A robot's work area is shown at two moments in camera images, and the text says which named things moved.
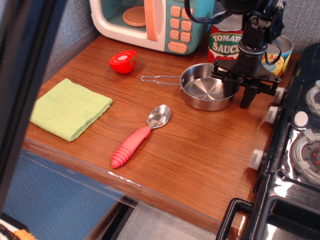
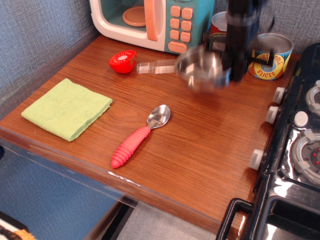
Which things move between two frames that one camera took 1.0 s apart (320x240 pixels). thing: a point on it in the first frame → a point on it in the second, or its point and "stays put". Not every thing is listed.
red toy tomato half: [123, 61] stays put
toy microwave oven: [163, 25] stays put
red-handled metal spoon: [158, 116] stays put
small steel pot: [200, 88] → [202, 68]
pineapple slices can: [277, 57] stays put
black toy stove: [286, 204] stays put
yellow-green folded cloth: [66, 109] stays put
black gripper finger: [250, 93] → [240, 64]
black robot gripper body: [248, 70] → [242, 27]
